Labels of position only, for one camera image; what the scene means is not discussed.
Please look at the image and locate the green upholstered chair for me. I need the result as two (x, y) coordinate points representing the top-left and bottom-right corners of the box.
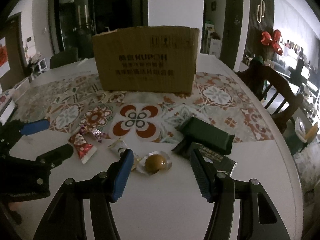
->
(49, 47), (79, 69)

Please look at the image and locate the round brown candy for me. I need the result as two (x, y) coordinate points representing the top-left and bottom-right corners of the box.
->
(136, 151), (173, 175)

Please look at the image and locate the red bow balloon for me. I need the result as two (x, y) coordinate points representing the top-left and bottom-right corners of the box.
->
(261, 29), (284, 55)

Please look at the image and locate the looped wall lamp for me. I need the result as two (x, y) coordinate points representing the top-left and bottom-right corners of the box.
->
(257, 0), (266, 23)

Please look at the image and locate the patterned table runner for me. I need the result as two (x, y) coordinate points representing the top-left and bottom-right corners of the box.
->
(0, 71), (275, 144)

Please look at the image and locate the purple foil candy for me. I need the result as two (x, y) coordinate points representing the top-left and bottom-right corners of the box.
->
(79, 125), (105, 143)

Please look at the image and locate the dark wooden chair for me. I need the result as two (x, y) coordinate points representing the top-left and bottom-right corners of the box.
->
(235, 64), (304, 135)

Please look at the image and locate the dark green cloth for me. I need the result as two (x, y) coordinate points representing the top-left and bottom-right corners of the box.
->
(250, 56), (266, 98)

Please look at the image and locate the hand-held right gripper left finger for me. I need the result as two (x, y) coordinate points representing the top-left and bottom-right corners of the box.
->
(32, 149), (135, 240)

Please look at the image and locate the white hallway shelf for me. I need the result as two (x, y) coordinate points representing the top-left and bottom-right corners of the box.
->
(204, 22), (222, 55)

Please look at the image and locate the red door poster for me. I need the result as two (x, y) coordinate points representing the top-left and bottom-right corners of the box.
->
(0, 37), (10, 67)

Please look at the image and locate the black sliding glass door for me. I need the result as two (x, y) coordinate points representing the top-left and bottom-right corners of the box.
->
(49, 0), (148, 55)

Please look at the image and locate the black snack packet white label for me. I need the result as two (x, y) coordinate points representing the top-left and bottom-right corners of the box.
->
(172, 140), (238, 178)

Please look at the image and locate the small white candy packet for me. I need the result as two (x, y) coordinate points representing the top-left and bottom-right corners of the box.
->
(108, 138), (129, 157)

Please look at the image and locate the red and white candy packet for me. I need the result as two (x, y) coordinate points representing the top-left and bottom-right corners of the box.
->
(68, 132), (98, 165)

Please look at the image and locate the flower bouquet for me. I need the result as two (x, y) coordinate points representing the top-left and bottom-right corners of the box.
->
(26, 52), (42, 77)

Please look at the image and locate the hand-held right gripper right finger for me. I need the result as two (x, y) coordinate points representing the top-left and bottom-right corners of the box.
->
(189, 149), (292, 240)

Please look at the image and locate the brown cardboard box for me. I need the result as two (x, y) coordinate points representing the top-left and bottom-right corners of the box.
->
(91, 26), (201, 96)

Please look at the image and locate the dark green snack packet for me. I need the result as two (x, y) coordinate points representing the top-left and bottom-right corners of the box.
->
(179, 117), (236, 155)

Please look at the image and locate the green trash bin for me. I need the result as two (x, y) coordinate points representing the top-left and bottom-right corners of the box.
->
(285, 120), (320, 155)

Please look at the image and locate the brown entrance door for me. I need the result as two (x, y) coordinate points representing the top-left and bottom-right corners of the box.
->
(0, 12), (23, 90)

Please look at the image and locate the wall shelf with ornaments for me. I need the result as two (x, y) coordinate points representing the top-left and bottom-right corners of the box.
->
(281, 39), (312, 68)

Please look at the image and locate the dark wooden door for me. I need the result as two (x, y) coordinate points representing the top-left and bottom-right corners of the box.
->
(220, 0), (244, 70)

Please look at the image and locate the white appliance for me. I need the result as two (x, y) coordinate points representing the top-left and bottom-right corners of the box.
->
(0, 97), (17, 124)

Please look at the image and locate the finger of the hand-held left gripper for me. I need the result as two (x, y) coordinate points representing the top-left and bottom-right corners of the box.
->
(36, 144), (74, 168)
(5, 119), (50, 137)

